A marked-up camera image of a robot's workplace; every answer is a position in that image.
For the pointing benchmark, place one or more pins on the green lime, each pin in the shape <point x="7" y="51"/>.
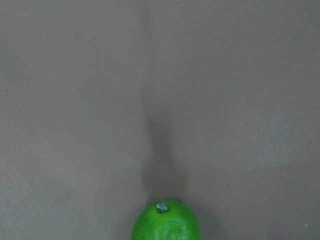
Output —
<point x="166" y="220"/>

